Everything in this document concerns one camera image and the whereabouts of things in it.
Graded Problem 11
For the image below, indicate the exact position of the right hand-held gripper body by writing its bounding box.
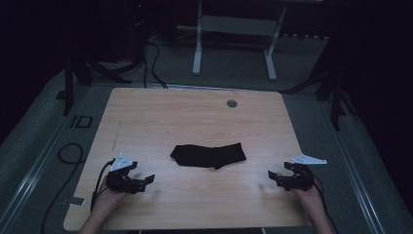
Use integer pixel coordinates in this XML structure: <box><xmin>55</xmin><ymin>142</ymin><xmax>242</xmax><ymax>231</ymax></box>
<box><xmin>282</xmin><ymin>153</ymin><xmax>328</xmax><ymax>192</ymax></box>

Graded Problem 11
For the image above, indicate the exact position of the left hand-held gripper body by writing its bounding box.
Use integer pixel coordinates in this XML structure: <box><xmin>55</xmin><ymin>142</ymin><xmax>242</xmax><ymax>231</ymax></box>
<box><xmin>104</xmin><ymin>152</ymin><xmax>148</xmax><ymax>195</ymax></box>

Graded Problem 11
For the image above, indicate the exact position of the black sock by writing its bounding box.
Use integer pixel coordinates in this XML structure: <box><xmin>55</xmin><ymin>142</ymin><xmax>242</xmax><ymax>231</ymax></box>
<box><xmin>194</xmin><ymin>141</ymin><xmax>247</xmax><ymax>171</ymax></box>
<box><xmin>169</xmin><ymin>143</ymin><xmax>228</xmax><ymax>170</ymax></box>

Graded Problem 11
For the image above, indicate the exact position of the person's right hand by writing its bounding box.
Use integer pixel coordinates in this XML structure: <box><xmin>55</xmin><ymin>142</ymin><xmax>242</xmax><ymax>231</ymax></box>
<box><xmin>292</xmin><ymin>184</ymin><xmax>323</xmax><ymax>213</ymax></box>

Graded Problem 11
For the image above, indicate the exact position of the person's left hand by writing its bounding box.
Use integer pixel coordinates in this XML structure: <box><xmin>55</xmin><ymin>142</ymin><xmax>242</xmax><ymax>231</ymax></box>
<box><xmin>92</xmin><ymin>178</ymin><xmax>129</xmax><ymax>214</ymax></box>

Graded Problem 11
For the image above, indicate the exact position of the black metal stand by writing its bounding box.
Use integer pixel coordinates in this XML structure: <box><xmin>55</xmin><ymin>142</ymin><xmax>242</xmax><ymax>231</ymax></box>
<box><xmin>281</xmin><ymin>61</ymin><xmax>357</xmax><ymax>132</ymax></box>
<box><xmin>55</xmin><ymin>57</ymin><xmax>132</xmax><ymax>117</ymax></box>

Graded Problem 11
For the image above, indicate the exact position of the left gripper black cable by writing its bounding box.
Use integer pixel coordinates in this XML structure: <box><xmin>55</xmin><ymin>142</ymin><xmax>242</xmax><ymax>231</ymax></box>
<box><xmin>90</xmin><ymin>158</ymin><xmax>117</xmax><ymax>213</ymax></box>

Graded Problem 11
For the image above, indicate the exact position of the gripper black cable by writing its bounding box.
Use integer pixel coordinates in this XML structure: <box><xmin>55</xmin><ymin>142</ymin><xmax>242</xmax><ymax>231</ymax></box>
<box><xmin>90</xmin><ymin>158</ymin><xmax>117</xmax><ymax>213</ymax></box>
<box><xmin>312</xmin><ymin>176</ymin><xmax>340</xmax><ymax>234</ymax></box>

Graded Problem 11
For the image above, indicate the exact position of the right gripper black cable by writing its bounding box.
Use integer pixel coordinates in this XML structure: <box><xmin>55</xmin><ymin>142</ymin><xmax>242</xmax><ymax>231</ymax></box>
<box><xmin>312</xmin><ymin>176</ymin><xmax>340</xmax><ymax>234</ymax></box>

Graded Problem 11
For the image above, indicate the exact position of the black cable on floor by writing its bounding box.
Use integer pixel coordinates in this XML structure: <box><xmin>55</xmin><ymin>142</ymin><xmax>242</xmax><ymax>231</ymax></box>
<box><xmin>40</xmin><ymin>142</ymin><xmax>86</xmax><ymax>234</ymax></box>

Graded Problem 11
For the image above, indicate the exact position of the black cables bundle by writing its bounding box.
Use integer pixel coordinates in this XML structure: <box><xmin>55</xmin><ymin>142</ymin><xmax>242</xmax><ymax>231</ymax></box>
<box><xmin>141</xmin><ymin>40</ymin><xmax>169</xmax><ymax>90</ymax></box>

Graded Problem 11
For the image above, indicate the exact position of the white metal desk frame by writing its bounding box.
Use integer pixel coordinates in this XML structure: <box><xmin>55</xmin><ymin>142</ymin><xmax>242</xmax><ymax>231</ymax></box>
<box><xmin>192</xmin><ymin>0</ymin><xmax>288</xmax><ymax>82</ymax></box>

